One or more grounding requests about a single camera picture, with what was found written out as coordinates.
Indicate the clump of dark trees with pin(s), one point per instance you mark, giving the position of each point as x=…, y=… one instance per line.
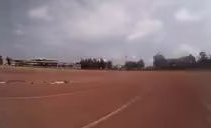
x=93, y=63

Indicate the small clump of trees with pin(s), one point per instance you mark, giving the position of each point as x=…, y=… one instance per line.
x=134, y=64

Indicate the long low building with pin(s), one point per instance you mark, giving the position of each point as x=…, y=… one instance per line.
x=36, y=62

